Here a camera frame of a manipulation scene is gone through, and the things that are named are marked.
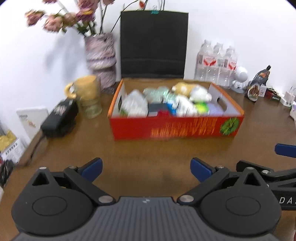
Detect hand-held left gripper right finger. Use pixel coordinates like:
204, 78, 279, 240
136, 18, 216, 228
177, 158, 267, 206

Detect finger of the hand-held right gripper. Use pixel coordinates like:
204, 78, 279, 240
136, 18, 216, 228
275, 144, 296, 158
236, 160, 296, 184

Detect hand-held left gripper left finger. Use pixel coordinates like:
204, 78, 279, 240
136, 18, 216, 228
31, 158, 116, 206

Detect red orange cardboard box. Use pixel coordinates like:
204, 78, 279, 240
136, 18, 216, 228
108, 78, 245, 141

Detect green packet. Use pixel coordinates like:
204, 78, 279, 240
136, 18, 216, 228
194, 103, 209, 114

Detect purple fabric pouch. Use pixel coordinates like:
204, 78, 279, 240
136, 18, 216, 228
206, 101, 226, 116

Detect white toy figure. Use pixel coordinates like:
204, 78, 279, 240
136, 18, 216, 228
175, 95, 197, 116

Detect white cotton swab box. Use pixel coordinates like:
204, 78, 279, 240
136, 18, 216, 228
120, 90, 149, 117

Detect yellow and white plush toy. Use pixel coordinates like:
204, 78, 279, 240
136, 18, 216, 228
172, 82, 212, 103

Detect iridescent plastic bag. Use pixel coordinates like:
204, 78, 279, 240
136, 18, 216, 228
143, 86, 176, 104

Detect brown wooden desktop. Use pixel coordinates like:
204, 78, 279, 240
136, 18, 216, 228
5, 77, 296, 223

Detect white charger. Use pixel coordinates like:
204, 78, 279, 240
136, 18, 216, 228
280, 86, 296, 107

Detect dark red box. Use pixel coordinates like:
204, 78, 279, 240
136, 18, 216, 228
266, 88, 282, 102

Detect clear glass cup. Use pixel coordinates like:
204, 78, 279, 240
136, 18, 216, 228
77, 97, 102, 119

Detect black power bank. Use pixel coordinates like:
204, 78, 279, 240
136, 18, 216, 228
40, 98, 78, 139

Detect dark sauce pouch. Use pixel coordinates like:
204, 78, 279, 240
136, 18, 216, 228
246, 65, 272, 103

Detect yellow mug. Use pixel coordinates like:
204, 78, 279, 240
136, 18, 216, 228
65, 75, 100, 102

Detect white robot figure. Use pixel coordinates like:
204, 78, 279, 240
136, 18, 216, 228
231, 66, 249, 93

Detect clear water bottle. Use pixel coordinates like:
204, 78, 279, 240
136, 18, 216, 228
194, 39, 214, 81
223, 46, 238, 89
211, 42, 226, 85

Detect black paper bag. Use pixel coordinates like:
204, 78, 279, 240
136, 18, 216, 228
120, 10, 189, 80

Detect dried pink flowers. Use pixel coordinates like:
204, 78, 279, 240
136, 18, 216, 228
25, 0, 148, 37

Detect black cable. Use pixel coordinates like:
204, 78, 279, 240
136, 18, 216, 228
18, 136, 47, 167

